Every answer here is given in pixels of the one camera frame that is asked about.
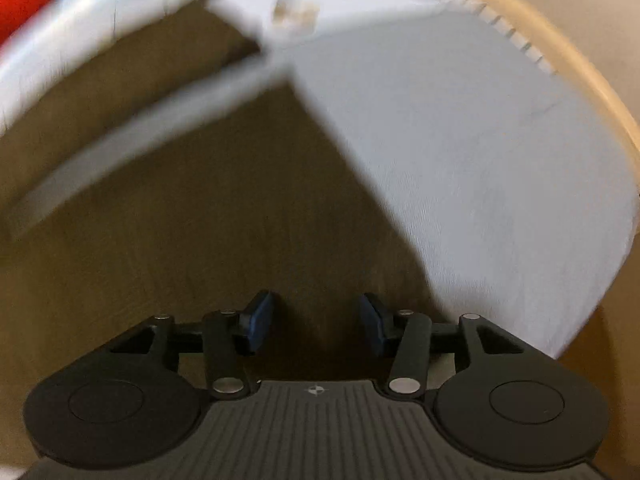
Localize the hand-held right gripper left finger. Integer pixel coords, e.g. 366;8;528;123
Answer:
107;289;276;402

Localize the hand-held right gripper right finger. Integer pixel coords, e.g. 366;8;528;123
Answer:
357;292;525;402

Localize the white printed bed sheet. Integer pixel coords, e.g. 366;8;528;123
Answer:
0;0;640;361

